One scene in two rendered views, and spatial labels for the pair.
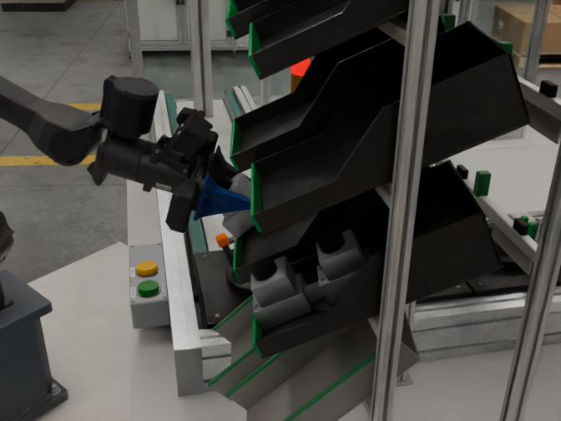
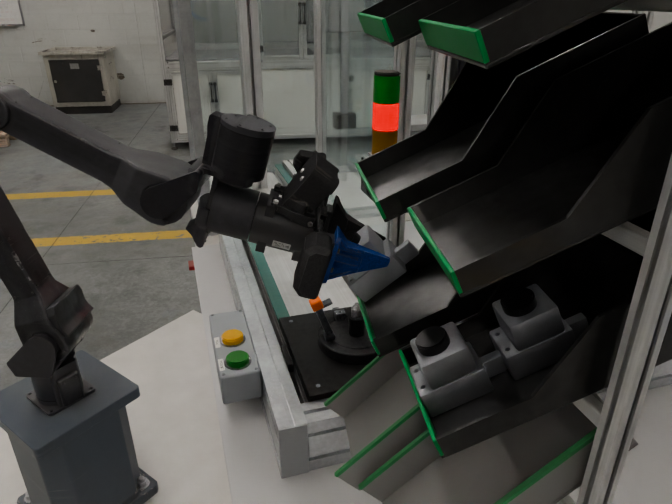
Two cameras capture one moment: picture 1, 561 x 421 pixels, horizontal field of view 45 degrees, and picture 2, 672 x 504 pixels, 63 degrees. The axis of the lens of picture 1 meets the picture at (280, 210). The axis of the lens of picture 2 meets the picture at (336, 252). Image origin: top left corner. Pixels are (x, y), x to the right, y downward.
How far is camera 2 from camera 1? 0.32 m
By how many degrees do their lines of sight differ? 5
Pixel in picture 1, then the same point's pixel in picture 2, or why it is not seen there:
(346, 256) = (545, 318)
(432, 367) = not seen: hidden behind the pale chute
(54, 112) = (145, 159)
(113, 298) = (195, 370)
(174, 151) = (297, 200)
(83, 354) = (169, 436)
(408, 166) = not seen: outside the picture
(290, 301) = (468, 379)
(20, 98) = (101, 144)
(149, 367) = (244, 446)
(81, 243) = (140, 311)
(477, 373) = not seen: hidden behind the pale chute
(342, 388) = (539, 485)
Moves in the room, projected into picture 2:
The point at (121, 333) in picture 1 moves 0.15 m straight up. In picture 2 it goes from (208, 408) to (199, 340)
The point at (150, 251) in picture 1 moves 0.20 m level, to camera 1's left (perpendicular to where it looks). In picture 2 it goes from (232, 319) to (129, 324)
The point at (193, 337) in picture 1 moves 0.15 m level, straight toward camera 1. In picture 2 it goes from (296, 413) to (316, 490)
